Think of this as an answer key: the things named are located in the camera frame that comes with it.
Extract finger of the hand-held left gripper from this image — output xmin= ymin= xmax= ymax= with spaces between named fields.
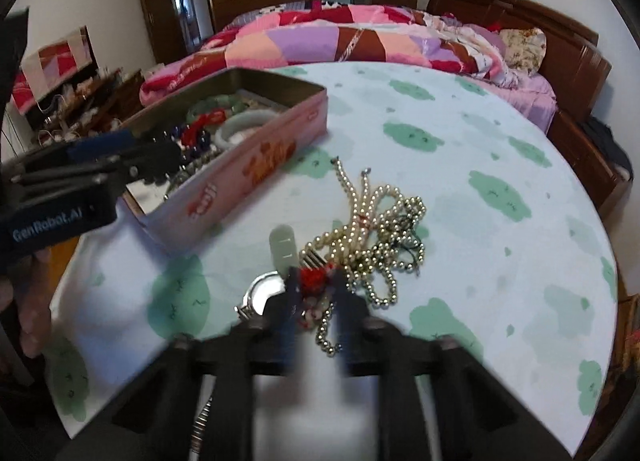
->
xmin=10 ymin=127 xmax=138 ymax=177
xmin=10 ymin=134 xmax=184 ymax=192

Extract wooden headboard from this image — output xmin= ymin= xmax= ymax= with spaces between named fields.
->
xmin=425 ymin=0 xmax=614 ymax=118

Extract floral pillow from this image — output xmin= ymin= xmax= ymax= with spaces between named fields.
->
xmin=499 ymin=27 xmax=547 ymax=76

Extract white paper sheet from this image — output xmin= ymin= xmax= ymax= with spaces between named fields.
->
xmin=126 ymin=184 xmax=169 ymax=216

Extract red coral bracelet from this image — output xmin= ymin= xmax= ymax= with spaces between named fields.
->
xmin=297 ymin=263 xmax=341 ymax=330

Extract patchwork quilt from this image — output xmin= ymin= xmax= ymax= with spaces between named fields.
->
xmin=140 ymin=0 xmax=516 ymax=92

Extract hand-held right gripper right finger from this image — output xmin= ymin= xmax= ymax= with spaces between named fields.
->
xmin=332 ymin=268 xmax=571 ymax=461

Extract wooden nightstand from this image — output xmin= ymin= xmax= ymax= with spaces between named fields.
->
xmin=547 ymin=108 xmax=634 ymax=222

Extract pink tin box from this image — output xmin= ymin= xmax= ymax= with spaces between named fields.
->
xmin=121 ymin=67 xmax=328 ymax=245

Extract green jade bangle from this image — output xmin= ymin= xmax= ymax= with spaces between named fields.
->
xmin=186 ymin=94 xmax=247 ymax=125

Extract grey bead bracelet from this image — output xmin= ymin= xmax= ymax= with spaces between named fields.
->
xmin=170 ymin=148 xmax=224 ymax=187

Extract purple bead bracelet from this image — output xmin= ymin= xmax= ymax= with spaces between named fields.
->
xmin=167 ymin=125 xmax=211 ymax=153

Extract pearl necklace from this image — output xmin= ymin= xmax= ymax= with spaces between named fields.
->
xmin=299 ymin=157 xmax=429 ymax=357

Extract dark clothes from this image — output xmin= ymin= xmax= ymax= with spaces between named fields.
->
xmin=580 ymin=116 xmax=634 ymax=175

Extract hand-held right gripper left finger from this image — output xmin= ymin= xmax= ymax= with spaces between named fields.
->
xmin=65 ymin=266 xmax=303 ymax=461

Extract person's left hand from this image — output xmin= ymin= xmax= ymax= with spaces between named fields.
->
xmin=0 ymin=246 xmax=55 ymax=367

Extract pale jade pendant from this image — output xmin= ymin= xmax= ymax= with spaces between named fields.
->
xmin=268 ymin=224 xmax=294 ymax=270

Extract red bead bracelet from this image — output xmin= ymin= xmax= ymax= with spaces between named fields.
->
xmin=181 ymin=111 xmax=229 ymax=147

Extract wooden television cabinet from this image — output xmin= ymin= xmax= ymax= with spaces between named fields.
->
xmin=25 ymin=68 xmax=146 ymax=148

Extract pale blue jade bangle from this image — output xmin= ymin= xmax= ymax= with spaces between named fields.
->
xmin=220 ymin=110 xmax=279 ymax=145

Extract television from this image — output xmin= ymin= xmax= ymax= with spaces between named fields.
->
xmin=11 ymin=25 xmax=99 ymax=115

